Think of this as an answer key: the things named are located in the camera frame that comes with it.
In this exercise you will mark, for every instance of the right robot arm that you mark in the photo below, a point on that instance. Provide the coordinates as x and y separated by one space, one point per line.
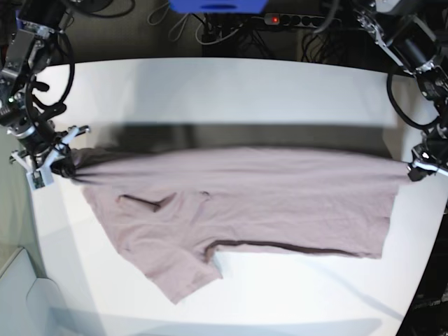
40 34

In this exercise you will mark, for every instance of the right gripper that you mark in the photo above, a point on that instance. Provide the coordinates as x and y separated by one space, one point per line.
63 166

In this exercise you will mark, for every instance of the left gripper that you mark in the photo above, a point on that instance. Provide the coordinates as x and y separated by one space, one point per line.
436 147

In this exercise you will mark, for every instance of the black power strip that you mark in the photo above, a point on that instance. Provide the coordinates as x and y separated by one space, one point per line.
293 20

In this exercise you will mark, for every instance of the blue box at top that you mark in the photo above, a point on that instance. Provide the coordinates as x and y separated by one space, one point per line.
218 6

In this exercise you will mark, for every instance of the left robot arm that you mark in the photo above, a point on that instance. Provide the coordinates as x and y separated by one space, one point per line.
395 26

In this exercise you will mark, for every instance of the mauve pink t-shirt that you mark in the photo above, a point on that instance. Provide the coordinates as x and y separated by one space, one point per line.
168 213

